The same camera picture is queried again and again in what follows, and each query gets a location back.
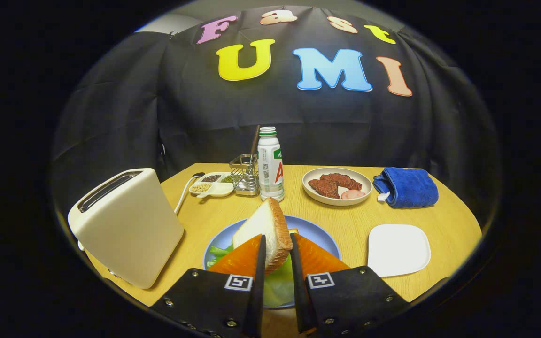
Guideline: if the beige round plate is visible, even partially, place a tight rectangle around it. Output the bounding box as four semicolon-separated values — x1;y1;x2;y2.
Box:
301;167;373;207

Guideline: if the small white square plate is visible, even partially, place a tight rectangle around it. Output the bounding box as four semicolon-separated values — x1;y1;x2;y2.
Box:
367;223;432;277

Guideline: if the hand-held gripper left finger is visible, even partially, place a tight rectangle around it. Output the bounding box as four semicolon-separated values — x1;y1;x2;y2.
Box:
148;234;267;338

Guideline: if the cream white toaster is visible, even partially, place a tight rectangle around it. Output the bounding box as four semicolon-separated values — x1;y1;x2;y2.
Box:
67;168;185;290

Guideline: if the metal wire holder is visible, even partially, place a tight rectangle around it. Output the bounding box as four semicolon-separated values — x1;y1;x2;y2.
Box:
229;154;260;196

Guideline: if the toasted bread slice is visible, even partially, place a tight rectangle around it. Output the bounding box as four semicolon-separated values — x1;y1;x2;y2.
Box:
232;197;293;276

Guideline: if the white divided condiment dish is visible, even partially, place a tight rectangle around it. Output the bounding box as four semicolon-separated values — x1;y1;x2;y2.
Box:
189;172;234;199

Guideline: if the green lettuce leaf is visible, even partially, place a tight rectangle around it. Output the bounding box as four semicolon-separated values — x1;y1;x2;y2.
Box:
207;244;295;308

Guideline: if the folded blue towel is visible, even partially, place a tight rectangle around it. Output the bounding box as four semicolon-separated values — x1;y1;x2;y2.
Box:
372;167;439;209

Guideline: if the white drink bottle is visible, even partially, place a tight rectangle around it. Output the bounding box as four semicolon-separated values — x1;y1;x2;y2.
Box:
257;126;285;202

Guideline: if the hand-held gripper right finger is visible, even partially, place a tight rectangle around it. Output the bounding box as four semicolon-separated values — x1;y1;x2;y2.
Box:
289;232;411;336

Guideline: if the black backdrop cloth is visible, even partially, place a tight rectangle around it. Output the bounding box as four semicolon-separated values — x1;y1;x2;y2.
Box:
50;5;503;263

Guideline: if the white toaster cable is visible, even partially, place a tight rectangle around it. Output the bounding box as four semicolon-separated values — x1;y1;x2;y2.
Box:
174;172;205;215

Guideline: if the blue round plate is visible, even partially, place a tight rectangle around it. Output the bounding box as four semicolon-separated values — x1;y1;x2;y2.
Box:
202;215;341;309

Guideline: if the brown meat piece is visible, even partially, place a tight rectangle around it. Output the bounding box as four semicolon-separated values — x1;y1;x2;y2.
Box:
308;178;340;199
319;173;363;191

